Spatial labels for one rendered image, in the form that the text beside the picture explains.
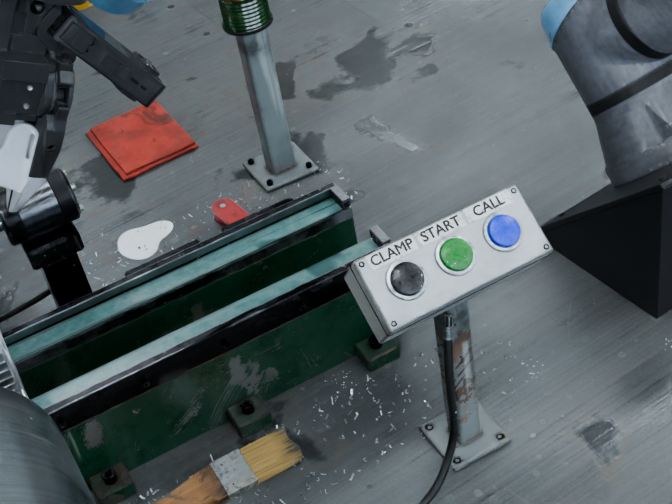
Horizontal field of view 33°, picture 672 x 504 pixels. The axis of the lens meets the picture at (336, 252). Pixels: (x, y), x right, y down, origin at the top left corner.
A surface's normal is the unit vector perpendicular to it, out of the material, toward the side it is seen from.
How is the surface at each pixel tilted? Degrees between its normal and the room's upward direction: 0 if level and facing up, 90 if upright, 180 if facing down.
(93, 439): 90
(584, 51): 79
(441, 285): 37
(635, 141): 57
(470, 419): 90
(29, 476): 47
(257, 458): 1
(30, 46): 90
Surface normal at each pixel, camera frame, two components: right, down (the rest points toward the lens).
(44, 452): 0.66, -0.74
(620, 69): -0.28, 0.20
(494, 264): 0.17, -0.29
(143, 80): 0.47, 0.56
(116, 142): -0.15, -0.74
